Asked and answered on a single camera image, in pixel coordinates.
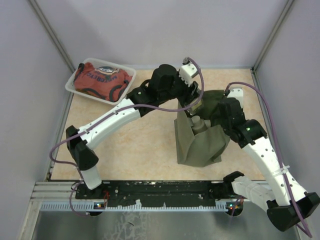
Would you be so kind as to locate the square clear bottle black cap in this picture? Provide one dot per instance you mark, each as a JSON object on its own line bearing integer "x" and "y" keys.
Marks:
{"x": 196, "y": 106}

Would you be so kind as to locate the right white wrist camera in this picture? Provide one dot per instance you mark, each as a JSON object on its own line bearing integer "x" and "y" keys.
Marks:
{"x": 237, "y": 93}

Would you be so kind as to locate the white plastic basket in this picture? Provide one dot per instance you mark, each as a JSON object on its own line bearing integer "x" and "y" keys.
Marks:
{"x": 97, "y": 63}

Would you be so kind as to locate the olive green canvas bag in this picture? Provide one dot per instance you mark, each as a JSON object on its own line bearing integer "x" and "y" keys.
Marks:
{"x": 201, "y": 146}

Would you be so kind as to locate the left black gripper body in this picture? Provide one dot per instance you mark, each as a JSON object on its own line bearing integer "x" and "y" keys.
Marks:
{"x": 179, "y": 89}

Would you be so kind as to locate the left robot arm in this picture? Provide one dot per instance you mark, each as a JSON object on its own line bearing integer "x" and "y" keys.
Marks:
{"x": 81, "y": 142}

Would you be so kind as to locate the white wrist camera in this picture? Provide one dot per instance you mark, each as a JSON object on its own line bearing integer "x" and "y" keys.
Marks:
{"x": 237, "y": 93}
{"x": 187, "y": 72}

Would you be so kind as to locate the red printed t-shirt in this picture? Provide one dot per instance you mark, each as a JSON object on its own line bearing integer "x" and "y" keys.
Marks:
{"x": 105, "y": 82}

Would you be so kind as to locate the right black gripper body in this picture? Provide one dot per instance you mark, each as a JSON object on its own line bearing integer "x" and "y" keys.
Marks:
{"x": 225, "y": 126}

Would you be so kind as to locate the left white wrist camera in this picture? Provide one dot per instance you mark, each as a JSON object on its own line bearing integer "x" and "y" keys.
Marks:
{"x": 187, "y": 72}

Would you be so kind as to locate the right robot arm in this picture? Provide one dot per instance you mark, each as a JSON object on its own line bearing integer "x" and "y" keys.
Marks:
{"x": 286, "y": 202}

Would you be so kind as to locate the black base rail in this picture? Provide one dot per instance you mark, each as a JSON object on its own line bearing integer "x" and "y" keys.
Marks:
{"x": 123, "y": 193}

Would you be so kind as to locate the green bottle white cap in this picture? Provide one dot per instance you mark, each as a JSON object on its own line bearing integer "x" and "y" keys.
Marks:
{"x": 199, "y": 125}

